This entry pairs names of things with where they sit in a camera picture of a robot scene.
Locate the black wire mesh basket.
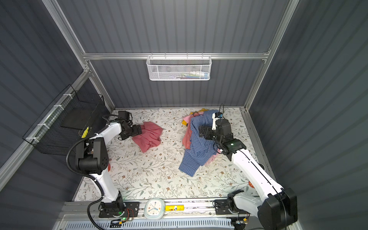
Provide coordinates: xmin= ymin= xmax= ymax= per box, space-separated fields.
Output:
xmin=23 ymin=84 xmax=109 ymax=156

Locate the blue checkered cloth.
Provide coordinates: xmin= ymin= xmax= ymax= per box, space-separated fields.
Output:
xmin=179 ymin=110 xmax=218 ymax=177

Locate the floral table mat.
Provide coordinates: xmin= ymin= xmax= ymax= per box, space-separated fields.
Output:
xmin=73 ymin=107 xmax=261 ymax=202

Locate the white vented panel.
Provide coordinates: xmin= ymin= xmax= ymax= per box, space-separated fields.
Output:
xmin=64 ymin=218 xmax=235 ymax=230

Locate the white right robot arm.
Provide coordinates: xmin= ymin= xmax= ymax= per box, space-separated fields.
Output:
xmin=198 ymin=118 xmax=298 ymax=230

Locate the light pink cloth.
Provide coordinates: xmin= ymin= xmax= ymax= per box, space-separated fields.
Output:
xmin=182 ymin=117 xmax=219 ymax=166

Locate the white wire mesh basket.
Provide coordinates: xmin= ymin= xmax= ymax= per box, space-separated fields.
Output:
xmin=146 ymin=56 xmax=212 ymax=81

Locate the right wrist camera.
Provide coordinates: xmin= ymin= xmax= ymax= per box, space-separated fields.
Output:
xmin=212 ymin=112 xmax=223 ymax=130

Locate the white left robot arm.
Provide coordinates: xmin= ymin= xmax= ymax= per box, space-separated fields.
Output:
xmin=66 ymin=111 xmax=142 ymax=219

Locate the yellow spirit level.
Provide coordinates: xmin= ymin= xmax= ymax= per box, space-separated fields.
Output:
xmin=165 ymin=205 xmax=185 ymax=212

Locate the dark pink cloth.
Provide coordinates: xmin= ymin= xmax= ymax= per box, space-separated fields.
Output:
xmin=132 ymin=122 xmax=163 ymax=153

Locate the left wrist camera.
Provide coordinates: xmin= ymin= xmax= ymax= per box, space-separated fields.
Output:
xmin=117 ymin=111 xmax=132 ymax=120

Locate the mint green alarm clock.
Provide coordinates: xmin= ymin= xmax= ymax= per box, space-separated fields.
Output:
xmin=144 ymin=198 xmax=165 ymax=220

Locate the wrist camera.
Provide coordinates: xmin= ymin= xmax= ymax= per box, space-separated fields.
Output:
xmin=212 ymin=112 xmax=223 ymax=130
xmin=117 ymin=111 xmax=132 ymax=120

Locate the yellow cloth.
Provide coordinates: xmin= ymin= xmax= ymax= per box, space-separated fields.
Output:
xmin=181 ymin=108 xmax=208 ymax=126

